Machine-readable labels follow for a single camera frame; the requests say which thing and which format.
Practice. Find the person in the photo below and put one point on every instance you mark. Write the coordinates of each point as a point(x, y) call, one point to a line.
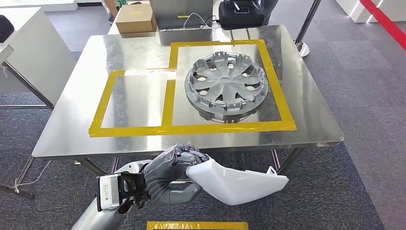
point(270, 9)
point(110, 9)

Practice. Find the red barrier belt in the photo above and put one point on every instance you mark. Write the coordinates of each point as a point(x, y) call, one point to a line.
point(383, 19)

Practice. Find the white tabletop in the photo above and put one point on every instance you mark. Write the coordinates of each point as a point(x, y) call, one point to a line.
point(31, 3)

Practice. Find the steel barrier stanchion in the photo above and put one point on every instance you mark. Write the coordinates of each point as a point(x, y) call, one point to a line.
point(306, 25)

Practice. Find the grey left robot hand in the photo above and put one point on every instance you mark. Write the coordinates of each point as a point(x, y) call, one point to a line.
point(161, 171)

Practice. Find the steel workbench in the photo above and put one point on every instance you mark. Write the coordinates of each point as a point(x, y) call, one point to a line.
point(79, 127)

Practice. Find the white desk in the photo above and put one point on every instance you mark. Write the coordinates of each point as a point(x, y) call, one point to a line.
point(31, 57)

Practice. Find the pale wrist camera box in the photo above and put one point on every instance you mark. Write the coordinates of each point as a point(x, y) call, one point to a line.
point(109, 192)

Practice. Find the white plastic part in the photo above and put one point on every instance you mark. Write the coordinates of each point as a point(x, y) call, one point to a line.
point(234, 187)

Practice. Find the black round object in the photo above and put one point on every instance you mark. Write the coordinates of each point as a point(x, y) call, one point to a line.
point(5, 28)

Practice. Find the white table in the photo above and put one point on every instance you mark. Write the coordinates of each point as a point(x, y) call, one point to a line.
point(216, 6)

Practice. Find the white plinth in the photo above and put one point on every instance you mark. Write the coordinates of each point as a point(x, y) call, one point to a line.
point(355, 12)

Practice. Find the closed brown carton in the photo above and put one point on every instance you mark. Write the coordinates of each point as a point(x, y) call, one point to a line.
point(136, 19)

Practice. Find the grey wheel hubcap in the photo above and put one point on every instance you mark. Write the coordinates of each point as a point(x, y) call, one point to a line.
point(226, 81)

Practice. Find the black carrying case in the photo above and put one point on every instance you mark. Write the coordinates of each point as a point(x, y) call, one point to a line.
point(241, 17)

